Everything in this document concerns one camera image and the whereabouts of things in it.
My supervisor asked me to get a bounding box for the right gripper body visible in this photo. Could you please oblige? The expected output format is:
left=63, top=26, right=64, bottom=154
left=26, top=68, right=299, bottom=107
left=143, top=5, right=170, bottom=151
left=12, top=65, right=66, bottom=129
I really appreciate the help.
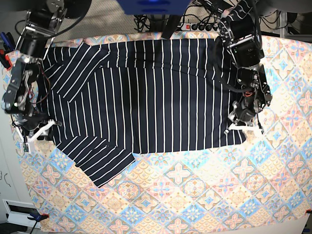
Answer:
left=11, top=112, right=49, bottom=137

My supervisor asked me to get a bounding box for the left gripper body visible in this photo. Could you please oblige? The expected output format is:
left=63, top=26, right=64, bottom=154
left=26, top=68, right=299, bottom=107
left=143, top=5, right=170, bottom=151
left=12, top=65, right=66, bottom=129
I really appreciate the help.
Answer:
left=228, top=99, right=262, bottom=126

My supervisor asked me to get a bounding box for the navy white striped T-shirt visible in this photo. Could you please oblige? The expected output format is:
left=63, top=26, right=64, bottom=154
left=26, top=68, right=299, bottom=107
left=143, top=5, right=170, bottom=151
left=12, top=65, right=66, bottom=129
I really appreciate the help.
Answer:
left=38, top=39, right=246, bottom=187

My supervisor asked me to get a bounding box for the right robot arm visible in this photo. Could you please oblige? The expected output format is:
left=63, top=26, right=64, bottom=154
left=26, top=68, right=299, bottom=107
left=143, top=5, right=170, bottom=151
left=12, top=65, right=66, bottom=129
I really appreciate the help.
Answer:
left=0, top=0, right=92, bottom=143

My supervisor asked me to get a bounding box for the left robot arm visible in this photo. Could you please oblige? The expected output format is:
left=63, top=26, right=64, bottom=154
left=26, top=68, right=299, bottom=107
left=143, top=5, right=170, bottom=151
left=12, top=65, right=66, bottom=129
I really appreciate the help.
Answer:
left=215, top=0, right=273, bottom=134

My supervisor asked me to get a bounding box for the patterned floral tablecloth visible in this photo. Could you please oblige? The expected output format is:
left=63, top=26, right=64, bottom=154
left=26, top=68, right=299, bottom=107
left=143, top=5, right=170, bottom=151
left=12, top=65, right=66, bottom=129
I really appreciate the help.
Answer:
left=0, top=37, right=312, bottom=234

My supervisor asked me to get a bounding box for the blue clamp lower left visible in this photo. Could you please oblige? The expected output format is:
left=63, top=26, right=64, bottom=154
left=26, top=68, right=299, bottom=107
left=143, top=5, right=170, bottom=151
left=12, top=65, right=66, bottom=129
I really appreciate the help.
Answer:
left=27, top=213, right=49, bottom=228

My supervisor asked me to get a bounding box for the blue clamp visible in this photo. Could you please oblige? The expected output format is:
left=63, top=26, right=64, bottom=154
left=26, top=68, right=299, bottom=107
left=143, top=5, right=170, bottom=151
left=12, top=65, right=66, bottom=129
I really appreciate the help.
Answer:
left=0, top=32, right=16, bottom=70
left=27, top=213, right=49, bottom=228

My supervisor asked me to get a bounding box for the blue clamp upper left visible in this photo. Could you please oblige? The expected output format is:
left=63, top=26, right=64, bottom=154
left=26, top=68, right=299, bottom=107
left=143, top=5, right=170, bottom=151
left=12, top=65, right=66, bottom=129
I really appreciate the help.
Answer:
left=0, top=32, right=16, bottom=70

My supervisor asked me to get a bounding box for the white power strip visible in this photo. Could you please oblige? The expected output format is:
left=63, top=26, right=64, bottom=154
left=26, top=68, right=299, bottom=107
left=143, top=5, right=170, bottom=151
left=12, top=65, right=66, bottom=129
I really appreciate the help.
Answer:
left=177, top=20, right=221, bottom=32

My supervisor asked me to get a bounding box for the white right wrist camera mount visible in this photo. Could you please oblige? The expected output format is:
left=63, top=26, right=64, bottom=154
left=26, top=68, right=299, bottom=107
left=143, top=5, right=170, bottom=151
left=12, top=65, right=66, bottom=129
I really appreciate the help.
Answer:
left=17, top=123, right=53, bottom=153

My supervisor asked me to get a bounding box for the white wall vent panel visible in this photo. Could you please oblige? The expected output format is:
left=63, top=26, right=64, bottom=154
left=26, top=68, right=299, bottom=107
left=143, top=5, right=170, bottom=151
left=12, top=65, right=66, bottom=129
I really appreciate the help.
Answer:
left=2, top=199, right=37, bottom=227

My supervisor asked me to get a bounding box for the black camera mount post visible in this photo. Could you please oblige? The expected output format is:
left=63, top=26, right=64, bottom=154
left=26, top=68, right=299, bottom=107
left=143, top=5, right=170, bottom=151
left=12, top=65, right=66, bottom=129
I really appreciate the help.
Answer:
left=161, top=15, right=181, bottom=39

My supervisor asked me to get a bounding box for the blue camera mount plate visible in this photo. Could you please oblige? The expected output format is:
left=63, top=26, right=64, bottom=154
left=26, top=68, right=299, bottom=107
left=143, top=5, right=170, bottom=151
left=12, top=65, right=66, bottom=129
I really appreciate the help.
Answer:
left=117, top=0, right=191, bottom=15

